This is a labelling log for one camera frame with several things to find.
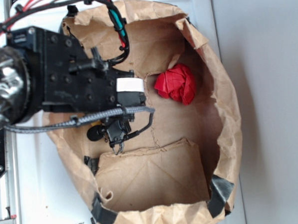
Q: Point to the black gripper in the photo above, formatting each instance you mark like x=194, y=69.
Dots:
x=67, y=80

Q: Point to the yellow green sponge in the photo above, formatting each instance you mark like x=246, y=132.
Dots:
x=96, y=123

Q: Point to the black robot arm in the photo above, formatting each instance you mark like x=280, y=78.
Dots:
x=16, y=83

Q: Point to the red crumpled paper ball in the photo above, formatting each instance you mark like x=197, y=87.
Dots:
x=177, y=83

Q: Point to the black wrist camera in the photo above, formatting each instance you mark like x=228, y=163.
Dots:
x=115, y=131

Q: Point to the aluminium frame rail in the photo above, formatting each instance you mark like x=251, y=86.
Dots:
x=9, y=194

